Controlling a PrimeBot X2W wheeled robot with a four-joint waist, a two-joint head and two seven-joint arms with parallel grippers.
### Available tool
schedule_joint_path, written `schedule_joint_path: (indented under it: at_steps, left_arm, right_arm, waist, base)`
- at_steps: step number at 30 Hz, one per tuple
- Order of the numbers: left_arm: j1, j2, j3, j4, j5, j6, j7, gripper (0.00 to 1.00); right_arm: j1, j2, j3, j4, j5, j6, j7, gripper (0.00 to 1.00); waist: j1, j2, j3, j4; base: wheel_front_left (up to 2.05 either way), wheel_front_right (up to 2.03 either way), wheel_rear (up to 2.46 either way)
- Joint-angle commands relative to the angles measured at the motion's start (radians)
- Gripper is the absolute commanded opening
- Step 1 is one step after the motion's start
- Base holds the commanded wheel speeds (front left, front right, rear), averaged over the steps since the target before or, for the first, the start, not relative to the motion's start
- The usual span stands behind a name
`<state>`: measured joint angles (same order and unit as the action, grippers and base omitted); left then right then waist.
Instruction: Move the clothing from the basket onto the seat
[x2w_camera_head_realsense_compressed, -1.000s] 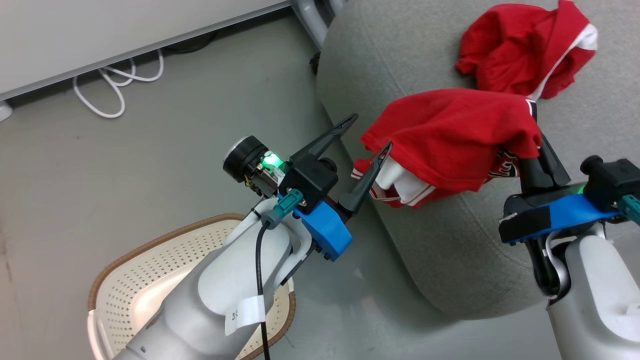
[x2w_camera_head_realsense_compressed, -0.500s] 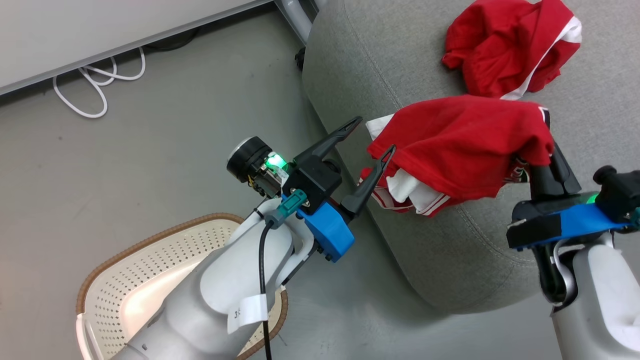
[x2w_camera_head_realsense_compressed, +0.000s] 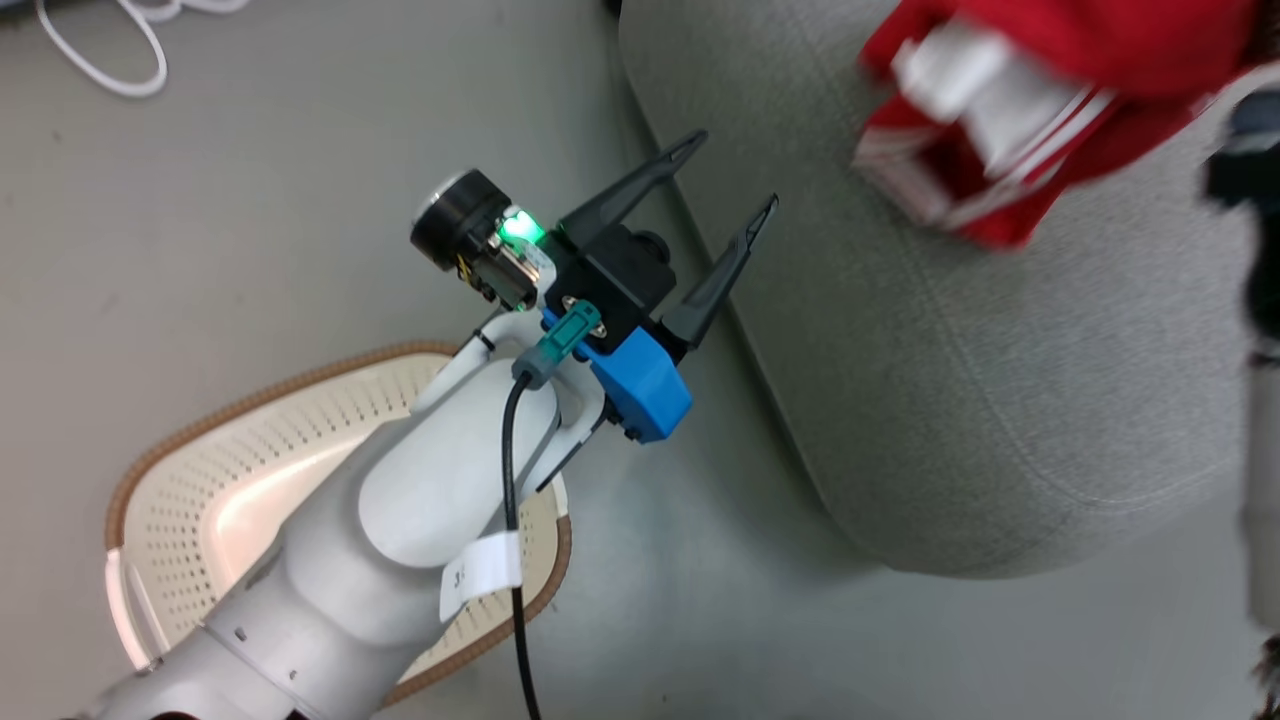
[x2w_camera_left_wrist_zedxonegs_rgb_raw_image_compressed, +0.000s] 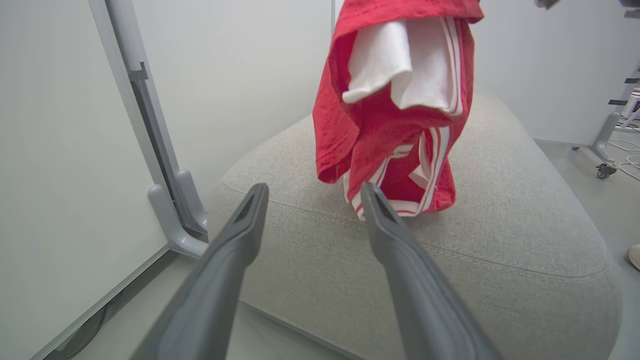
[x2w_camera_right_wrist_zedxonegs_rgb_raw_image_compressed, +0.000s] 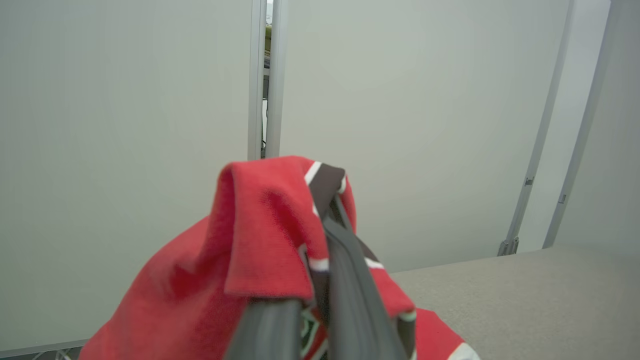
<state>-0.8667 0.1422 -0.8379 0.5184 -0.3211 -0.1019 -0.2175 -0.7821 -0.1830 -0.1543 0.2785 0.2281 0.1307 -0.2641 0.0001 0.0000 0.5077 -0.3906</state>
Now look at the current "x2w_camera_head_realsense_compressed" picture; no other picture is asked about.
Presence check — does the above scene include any thick white looped cable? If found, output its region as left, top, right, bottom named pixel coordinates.
left=34, top=0, right=253, bottom=99

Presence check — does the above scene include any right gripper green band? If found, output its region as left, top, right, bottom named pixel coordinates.
left=1204, top=90, right=1280, bottom=211

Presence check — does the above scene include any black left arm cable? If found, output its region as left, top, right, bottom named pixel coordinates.
left=503, top=370, right=543, bottom=720

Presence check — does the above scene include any teal camera cable connector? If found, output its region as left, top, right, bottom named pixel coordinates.
left=512, top=302, right=608, bottom=391

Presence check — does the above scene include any white cable label tag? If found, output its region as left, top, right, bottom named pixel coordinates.
left=439, top=530, right=524, bottom=623

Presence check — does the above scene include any beige perforated laundry basket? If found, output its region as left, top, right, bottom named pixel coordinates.
left=104, top=341, right=574, bottom=707

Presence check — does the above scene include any grey fabric sofa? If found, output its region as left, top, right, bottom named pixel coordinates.
left=617, top=0, right=1280, bottom=580

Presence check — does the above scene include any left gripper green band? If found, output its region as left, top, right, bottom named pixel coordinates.
left=410, top=129, right=781, bottom=350

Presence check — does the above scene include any red and white shirt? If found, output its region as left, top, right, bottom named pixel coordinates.
left=851, top=0, right=1280, bottom=250

